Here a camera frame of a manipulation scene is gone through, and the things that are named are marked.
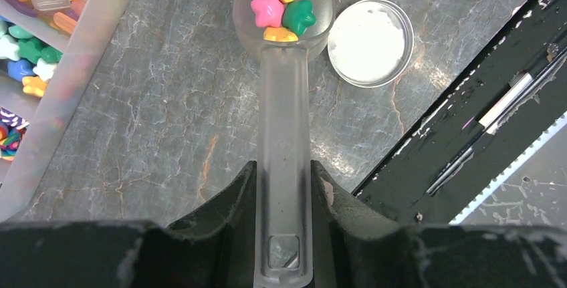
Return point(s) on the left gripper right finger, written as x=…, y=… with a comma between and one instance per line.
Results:
x=355, y=246

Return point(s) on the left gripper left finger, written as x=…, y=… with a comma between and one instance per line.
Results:
x=213, y=246

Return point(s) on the clear plastic scoop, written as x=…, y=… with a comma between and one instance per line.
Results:
x=283, y=222

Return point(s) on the green star candy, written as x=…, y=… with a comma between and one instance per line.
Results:
x=299, y=16

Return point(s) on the pink star candy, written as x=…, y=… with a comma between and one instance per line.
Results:
x=268, y=13

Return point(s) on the round clear lid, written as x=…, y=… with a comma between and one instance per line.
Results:
x=371, y=43

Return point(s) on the clear compartment candy box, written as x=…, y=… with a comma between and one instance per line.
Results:
x=49, y=51

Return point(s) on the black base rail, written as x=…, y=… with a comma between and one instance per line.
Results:
x=504, y=100

